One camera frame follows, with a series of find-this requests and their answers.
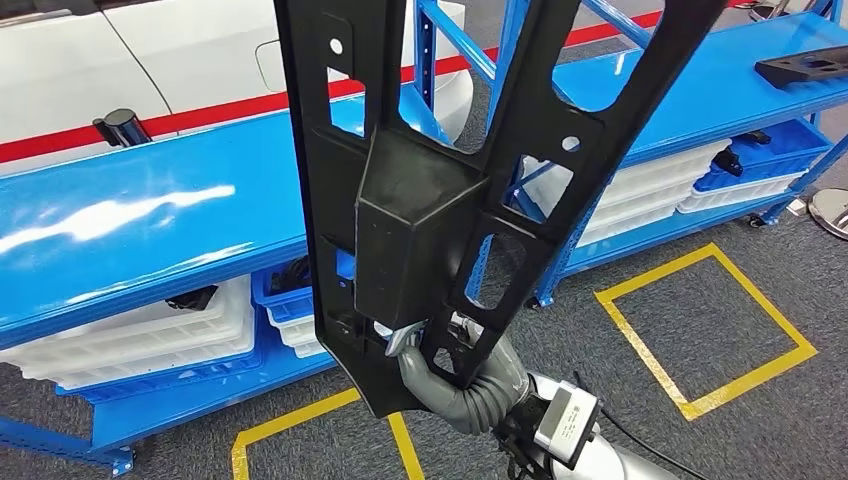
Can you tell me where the black plastic plate part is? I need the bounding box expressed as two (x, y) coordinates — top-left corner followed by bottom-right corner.
(753, 44), (848, 89)
(273, 0), (730, 420)

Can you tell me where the black part in bin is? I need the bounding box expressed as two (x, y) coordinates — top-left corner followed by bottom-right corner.
(270, 256), (313, 296)
(712, 131), (773, 178)

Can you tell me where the black part in crate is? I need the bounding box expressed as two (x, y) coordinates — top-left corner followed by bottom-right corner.
(165, 284), (220, 313)

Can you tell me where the blue steel shelf rack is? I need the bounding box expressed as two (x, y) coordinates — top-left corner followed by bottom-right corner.
(486, 0), (848, 311)
(0, 0), (505, 478)

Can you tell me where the blue plastic bin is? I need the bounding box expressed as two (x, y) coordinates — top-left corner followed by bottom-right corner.
(251, 248), (356, 326)
(692, 119), (834, 195)

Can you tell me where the white plastic tray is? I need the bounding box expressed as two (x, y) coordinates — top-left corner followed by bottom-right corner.
(675, 170), (808, 215)
(290, 334), (333, 360)
(268, 311), (329, 347)

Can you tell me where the white plastic crate stack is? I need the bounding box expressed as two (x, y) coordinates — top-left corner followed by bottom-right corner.
(519, 137), (733, 250)

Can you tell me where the yellow floor tape square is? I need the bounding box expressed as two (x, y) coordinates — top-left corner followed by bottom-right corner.
(594, 242), (820, 423)

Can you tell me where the red barrier belt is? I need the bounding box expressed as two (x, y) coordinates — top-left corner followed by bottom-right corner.
(0, 0), (753, 167)

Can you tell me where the flat blue plastic tray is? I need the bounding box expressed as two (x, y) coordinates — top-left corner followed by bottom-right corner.
(56, 344), (266, 404)

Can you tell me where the white car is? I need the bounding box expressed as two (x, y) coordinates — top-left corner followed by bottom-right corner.
(0, 0), (468, 177)

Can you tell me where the chrome stanchion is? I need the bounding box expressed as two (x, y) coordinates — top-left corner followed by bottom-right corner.
(748, 0), (796, 22)
(806, 188), (848, 242)

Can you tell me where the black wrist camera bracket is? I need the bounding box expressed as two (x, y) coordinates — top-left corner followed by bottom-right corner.
(493, 396), (554, 480)

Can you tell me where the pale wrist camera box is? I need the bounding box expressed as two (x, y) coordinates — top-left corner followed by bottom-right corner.
(533, 380), (604, 472)

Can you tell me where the black stanchion post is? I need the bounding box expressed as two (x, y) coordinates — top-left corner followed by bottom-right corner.
(92, 107), (154, 148)

